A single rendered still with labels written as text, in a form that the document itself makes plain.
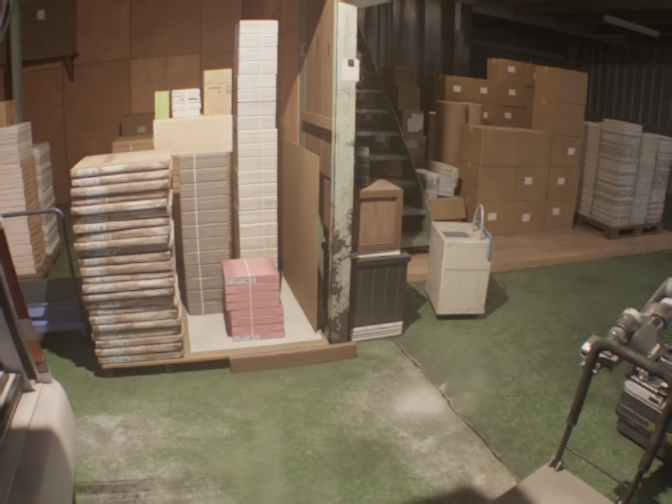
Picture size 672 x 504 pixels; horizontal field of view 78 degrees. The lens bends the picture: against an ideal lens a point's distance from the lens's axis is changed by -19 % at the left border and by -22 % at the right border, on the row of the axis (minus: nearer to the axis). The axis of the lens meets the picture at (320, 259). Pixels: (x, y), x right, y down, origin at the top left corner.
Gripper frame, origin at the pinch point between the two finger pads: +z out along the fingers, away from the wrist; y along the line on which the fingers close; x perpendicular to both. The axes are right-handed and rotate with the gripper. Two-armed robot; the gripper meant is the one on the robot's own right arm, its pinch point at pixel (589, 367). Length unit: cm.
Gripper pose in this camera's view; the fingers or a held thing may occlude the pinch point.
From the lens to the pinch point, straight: 169.0
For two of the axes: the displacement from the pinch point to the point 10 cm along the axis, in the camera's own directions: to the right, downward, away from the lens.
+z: -8.2, 4.7, -3.3
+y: -5.0, -3.1, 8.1
